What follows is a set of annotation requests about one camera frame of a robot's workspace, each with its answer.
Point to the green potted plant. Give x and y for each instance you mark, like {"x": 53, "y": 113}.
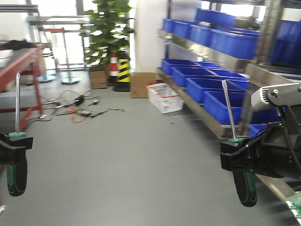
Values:
{"x": 108, "y": 31}

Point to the green circuit board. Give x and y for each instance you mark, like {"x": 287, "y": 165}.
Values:
{"x": 294, "y": 204}

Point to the red white traffic cone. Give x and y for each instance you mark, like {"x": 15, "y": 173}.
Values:
{"x": 113, "y": 69}

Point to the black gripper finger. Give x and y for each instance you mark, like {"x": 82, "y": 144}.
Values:
{"x": 14, "y": 151}

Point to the white printed basket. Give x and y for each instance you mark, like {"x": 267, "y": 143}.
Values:
{"x": 164, "y": 98}

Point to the metal shelving rack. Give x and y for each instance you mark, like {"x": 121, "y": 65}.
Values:
{"x": 246, "y": 59}

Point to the yellow black traffic cone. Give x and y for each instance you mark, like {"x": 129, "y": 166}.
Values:
{"x": 122, "y": 83}

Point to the green black screwdriver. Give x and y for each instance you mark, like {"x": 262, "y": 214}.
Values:
{"x": 244, "y": 181}
{"x": 16, "y": 186}

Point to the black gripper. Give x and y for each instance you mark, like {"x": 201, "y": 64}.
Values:
{"x": 275, "y": 151}

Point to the brown cardboard box on floor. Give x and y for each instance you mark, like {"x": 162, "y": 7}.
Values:
{"x": 139, "y": 83}

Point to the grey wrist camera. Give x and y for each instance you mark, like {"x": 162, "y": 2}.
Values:
{"x": 276, "y": 95}

